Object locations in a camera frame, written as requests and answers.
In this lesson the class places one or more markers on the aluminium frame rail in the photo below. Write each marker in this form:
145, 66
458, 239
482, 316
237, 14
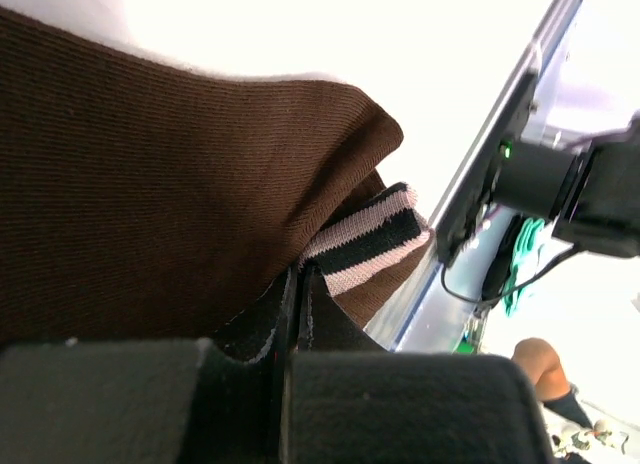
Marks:
433, 309

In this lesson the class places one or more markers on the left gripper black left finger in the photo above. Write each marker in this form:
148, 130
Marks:
213, 399

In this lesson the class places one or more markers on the brown striped sock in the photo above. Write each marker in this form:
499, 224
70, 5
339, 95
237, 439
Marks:
143, 201

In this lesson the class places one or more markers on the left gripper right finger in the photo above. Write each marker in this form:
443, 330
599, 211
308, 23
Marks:
347, 400

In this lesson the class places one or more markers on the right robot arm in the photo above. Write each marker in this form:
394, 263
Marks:
589, 189

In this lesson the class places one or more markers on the operator leg with sock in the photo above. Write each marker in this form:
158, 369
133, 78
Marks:
541, 363

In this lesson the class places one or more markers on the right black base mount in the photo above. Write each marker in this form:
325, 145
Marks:
490, 184

